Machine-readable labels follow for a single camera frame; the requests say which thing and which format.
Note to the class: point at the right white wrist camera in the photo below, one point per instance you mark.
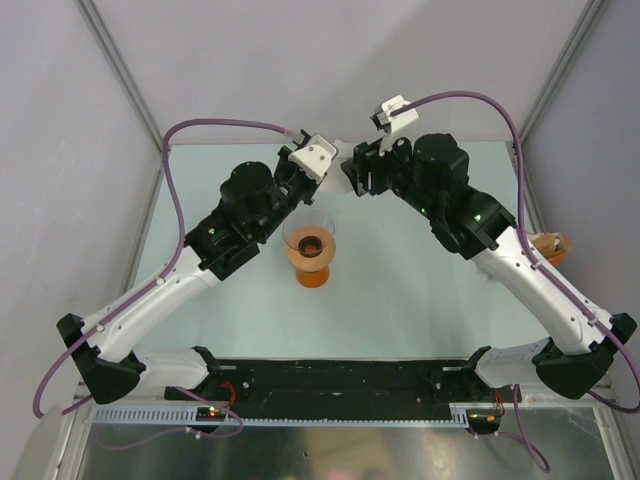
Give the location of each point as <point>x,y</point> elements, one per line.
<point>393,117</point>

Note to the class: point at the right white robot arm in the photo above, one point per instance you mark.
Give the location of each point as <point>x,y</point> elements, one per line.
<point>431,176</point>

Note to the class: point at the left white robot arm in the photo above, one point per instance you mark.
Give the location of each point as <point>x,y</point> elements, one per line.
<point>254,201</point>

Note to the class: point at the stack of paper filters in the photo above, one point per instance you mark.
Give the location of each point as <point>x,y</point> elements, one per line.
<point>548,244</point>

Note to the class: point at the right aluminium frame post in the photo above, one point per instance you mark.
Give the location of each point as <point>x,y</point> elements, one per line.
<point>584,28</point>

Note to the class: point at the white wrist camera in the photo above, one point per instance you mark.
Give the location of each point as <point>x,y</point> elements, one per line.
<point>393,117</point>
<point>315,158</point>

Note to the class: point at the aluminium frame post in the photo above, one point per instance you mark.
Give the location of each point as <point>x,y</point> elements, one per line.
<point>584,28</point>
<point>107,44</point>

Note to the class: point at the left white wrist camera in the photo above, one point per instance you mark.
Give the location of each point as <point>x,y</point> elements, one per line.
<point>315,158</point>

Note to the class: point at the white paper coffee filter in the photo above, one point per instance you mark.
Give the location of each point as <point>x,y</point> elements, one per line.
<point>336,181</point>

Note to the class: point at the orange glass carafe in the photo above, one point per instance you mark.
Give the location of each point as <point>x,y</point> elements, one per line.
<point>313,279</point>

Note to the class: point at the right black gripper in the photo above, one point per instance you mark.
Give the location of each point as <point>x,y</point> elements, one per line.
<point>366,159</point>

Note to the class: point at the orange filter holder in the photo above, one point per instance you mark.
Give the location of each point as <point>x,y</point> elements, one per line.
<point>562,248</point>

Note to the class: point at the clear glass dripper cone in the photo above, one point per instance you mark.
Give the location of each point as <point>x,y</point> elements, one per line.
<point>308,232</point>

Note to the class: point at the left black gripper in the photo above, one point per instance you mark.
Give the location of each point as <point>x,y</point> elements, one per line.
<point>285,163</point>

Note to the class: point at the left aluminium frame post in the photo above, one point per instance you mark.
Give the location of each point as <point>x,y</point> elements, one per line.
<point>107,44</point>

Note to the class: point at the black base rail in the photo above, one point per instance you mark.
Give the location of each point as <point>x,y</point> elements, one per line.
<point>346,390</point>

